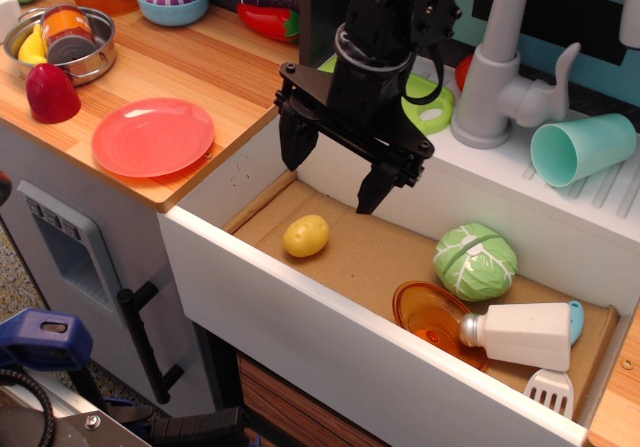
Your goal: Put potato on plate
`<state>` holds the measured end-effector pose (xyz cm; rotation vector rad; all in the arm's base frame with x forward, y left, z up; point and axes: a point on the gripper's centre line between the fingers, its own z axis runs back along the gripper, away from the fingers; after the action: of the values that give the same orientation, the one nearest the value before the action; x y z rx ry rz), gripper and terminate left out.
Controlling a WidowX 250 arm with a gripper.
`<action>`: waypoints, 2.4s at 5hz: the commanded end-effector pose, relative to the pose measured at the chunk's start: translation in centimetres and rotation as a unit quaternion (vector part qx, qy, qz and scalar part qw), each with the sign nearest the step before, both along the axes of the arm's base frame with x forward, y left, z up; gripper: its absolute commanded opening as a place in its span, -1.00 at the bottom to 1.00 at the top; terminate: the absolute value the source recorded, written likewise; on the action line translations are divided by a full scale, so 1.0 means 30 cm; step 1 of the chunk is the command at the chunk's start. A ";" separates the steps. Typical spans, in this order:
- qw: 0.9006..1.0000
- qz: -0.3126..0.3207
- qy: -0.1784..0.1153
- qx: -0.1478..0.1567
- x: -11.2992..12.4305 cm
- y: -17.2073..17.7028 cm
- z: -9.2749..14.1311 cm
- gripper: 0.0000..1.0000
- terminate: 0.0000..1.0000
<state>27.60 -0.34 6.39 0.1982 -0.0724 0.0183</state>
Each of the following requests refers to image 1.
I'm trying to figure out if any teal plastic cup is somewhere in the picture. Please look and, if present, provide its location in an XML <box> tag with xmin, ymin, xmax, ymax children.
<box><xmin>530</xmin><ymin>113</ymin><xmax>638</xmax><ymax>187</ymax></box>

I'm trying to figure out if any green toy cabbage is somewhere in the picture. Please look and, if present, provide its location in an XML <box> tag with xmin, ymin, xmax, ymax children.
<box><xmin>433</xmin><ymin>223</ymin><xmax>518</xmax><ymax>302</ymax></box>

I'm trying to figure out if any yellow toy potato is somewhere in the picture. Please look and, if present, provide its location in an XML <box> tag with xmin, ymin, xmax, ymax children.
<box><xmin>282</xmin><ymin>214</ymin><xmax>330</xmax><ymax>258</ymax></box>

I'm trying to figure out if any orange labelled tin can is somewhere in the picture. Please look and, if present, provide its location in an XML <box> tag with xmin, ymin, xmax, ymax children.
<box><xmin>40</xmin><ymin>4</ymin><xmax>97</xmax><ymax>64</ymax></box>

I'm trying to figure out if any blue plastic bowl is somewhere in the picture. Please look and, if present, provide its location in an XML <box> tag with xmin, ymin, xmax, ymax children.
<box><xmin>137</xmin><ymin>0</ymin><xmax>209</xmax><ymax>27</ymax></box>

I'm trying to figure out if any yellow toy banana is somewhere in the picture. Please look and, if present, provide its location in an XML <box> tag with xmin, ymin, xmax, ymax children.
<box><xmin>18</xmin><ymin>23</ymin><xmax>47</xmax><ymax>65</ymax></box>

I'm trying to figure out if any white box at edge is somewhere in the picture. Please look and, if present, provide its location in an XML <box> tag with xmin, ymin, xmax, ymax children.
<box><xmin>0</xmin><ymin>0</ymin><xmax>21</xmax><ymax>42</ymax></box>

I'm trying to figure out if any green cutting board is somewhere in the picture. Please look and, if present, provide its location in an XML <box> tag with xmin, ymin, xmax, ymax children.
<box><xmin>317</xmin><ymin>56</ymin><xmax>456</xmax><ymax>137</ymax></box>

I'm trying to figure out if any orange transparent bowl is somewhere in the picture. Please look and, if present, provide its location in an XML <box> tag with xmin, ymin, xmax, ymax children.
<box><xmin>392</xmin><ymin>281</ymin><xmax>489</xmax><ymax>372</ymax></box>

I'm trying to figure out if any red plastic plate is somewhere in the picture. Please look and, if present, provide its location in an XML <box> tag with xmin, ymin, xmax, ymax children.
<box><xmin>91</xmin><ymin>98</ymin><xmax>215</xmax><ymax>178</ymax></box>

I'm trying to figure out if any grey toy faucet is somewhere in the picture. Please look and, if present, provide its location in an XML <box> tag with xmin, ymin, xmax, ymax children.
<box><xmin>450</xmin><ymin>0</ymin><xmax>581</xmax><ymax>149</ymax></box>

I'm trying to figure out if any blue clamp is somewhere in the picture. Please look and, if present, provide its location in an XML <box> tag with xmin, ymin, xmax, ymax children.
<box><xmin>1</xmin><ymin>308</ymin><xmax>93</xmax><ymax>371</ymax></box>

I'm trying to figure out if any white salt shaker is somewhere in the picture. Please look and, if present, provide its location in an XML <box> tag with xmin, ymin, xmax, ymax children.
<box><xmin>459</xmin><ymin>302</ymin><xmax>571</xmax><ymax>372</ymax></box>

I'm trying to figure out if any black cabinet door handle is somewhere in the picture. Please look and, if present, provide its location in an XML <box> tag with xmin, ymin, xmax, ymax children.
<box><xmin>116</xmin><ymin>282</ymin><xmax>184</xmax><ymax>405</ymax></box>

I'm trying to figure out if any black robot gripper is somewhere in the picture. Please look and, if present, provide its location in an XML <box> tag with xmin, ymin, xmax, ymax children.
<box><xmin>275</xmin><ymin>27</ymin><xmax>434</xmax><ymax>215</ymax></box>

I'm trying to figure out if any dark red toy strawberry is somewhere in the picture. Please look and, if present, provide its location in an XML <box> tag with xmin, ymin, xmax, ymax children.
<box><xmin>25</xmin><ymin>63</ymin><xmax>81</xmax><ymax>124</ymax></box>

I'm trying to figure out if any red toy pepper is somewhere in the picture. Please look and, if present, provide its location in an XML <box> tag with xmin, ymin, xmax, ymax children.
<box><xmin>237</xmin><ymin>4</ymin><xmax>300</xmax><ymax>43</ymax></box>

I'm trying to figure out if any white plastic spatula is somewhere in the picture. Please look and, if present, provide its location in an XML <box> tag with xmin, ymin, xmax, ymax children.
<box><xmin>524</xmin><ymin>369</ymin><xmax>574</xmax><ymax>419</ymax></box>

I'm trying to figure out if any light blue plastic utensil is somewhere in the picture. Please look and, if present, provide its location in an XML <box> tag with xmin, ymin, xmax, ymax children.
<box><xmin>569</xmin><ymin>300</ymin><xmax>585</xmax><ymax>345</ymax></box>

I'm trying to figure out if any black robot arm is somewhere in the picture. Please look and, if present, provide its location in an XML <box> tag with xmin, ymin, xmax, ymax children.
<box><xmin>275</xmin><ymin>0</ymin><xmax>461</xmax><ymax>214</ymax></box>

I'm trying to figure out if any red toy behind faucet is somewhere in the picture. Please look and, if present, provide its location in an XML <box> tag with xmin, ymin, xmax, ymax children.
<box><xmin>454</xmin><ymin>54</ymin><xmax>473</xmax><ymax>92</ymax></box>

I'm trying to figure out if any steel cooking pot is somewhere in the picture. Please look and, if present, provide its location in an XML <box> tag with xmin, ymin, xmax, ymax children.
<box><xmin>3</xmin><ymin>7</ymin><xmax>116</xmax><ymax>86</ymax></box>

